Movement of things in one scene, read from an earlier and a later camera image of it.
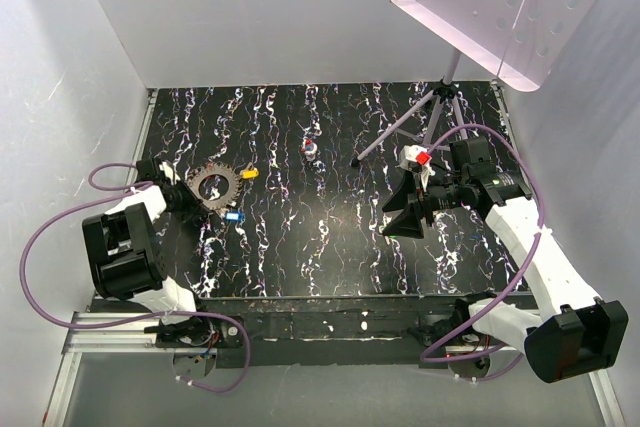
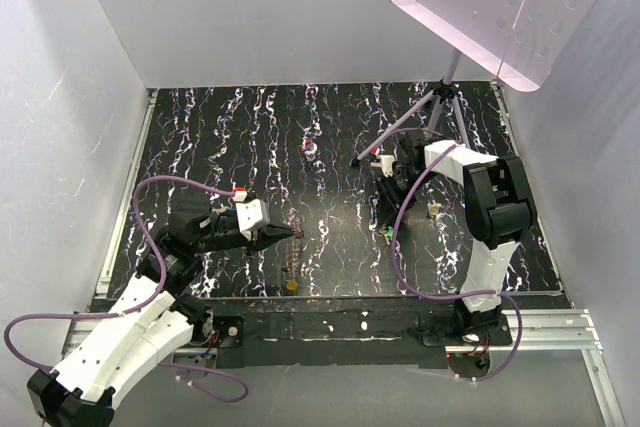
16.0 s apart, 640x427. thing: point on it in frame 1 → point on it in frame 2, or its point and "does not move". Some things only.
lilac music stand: x=513 y=10 does not move
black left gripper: x=195 y=208 → x=266 y=237
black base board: x=346 y=331 does not move
